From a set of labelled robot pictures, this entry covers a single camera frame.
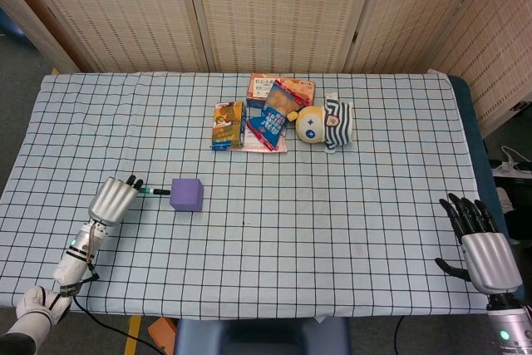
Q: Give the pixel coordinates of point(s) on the orange object on floor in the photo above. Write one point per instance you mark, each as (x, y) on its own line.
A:
(162, 333)

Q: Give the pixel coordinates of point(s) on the green marker with black cap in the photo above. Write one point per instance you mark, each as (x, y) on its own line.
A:
(156, 191)

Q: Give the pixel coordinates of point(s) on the purple cube block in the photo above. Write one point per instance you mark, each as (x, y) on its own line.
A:
(186, 197)

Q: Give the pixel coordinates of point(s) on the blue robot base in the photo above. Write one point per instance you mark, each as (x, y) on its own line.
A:
(262, 336)

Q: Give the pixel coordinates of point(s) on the pink flat package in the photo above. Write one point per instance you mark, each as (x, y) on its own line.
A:
(254, 144)

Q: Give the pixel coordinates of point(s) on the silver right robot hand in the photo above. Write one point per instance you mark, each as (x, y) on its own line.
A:
(488, 259)

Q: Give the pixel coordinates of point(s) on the woven beige folding screen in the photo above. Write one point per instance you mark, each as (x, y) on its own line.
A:
(270, 10)

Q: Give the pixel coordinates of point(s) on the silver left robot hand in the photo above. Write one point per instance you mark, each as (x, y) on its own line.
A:
(109, 201)

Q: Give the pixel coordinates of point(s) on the yellow plush toy striped shirt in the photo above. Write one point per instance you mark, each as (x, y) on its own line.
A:
(338, 124)

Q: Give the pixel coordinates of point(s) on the blue padded table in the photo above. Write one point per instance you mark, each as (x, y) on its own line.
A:
(471, 122)

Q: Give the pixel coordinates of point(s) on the orange cardboard box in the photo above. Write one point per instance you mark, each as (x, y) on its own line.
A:
(259, 87)

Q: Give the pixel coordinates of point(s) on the dark blue object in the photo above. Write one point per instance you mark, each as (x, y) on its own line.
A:
(10, 31)

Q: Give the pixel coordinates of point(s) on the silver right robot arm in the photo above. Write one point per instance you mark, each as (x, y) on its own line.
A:
(513, 328)

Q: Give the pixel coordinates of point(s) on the blue red snack bag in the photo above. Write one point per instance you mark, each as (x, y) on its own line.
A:
(274, 118)

